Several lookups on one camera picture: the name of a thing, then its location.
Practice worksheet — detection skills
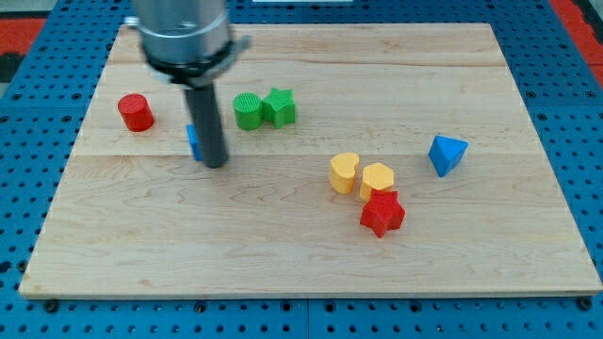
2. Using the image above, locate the blue cube block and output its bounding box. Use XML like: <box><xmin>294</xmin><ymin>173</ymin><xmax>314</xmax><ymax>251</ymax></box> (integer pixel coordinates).
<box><xmin>187</xmin><ymin>124</ymin><xmax>203</xmax><ymax>161</ymax></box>

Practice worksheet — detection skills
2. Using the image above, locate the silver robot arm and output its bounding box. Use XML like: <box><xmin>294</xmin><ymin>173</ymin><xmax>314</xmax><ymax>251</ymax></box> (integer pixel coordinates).
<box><xmin>129</xmin><ymin>0</ymin><xmax>251</xmax><ymax>89</ymax></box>

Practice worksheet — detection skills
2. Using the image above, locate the yellow heart block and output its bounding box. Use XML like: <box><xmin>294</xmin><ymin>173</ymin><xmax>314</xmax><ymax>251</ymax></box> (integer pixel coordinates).
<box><xmin>329</xmin><ymin>153</ymin><xmax>360</xmax><ymax>194</ymax></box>

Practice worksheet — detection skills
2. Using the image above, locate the green star block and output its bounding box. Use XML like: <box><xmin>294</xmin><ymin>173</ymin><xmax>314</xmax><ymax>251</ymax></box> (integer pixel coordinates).
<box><xmin>262</xmin><ymin>88</ymin><xmax>297</xmax><ymax>128</ymax></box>

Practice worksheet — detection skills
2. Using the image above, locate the light wooden board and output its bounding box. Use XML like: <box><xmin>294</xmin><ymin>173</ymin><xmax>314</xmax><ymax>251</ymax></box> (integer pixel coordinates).
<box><xmin>19</xmin><ymin>24</ymin><xmax>602</xmax><ymax>299</ymax></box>

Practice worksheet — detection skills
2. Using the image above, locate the yellow hexagon block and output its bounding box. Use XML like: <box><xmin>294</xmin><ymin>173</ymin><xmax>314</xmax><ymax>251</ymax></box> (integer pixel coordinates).
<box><xmin>359</xmin><ymin>163</ymin><xmax>395</xmax><ymax>202</ymax></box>

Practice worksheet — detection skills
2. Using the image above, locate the green cylinder block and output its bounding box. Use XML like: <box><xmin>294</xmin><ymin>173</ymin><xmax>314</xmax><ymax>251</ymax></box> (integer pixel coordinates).
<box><xmin>233</xmin><ymin>92</ymin><xmax>263</xmax><ymax>130</ymax></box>

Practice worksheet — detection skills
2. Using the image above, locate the red star block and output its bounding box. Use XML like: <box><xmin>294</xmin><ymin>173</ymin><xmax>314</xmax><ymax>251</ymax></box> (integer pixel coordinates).
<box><xmin>360</xmin><ymin>189</ymin><xmax>406</xmax><ymax>238</ymax></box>

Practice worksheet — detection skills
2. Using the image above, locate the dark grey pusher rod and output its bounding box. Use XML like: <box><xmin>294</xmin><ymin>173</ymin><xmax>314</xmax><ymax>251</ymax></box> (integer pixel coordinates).
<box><xmin>185</xmin><ymin>83</ymin><xmax>228</xmax><ymax>169</ymax></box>

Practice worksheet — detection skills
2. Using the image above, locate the blue triangle block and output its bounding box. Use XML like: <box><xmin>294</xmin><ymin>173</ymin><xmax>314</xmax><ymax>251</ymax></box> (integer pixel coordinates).
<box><xmin>428</xmin><ymin>135</ymin><xmax>469</xmax><ymax>177</ymax></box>

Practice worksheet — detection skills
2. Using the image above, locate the red cylinder block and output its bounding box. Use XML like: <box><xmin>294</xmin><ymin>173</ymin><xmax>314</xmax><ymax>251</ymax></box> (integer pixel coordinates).
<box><xmin>118</xmin><ymin>93</ymin><xmax>155</xmax><ymax>132</ymax></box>

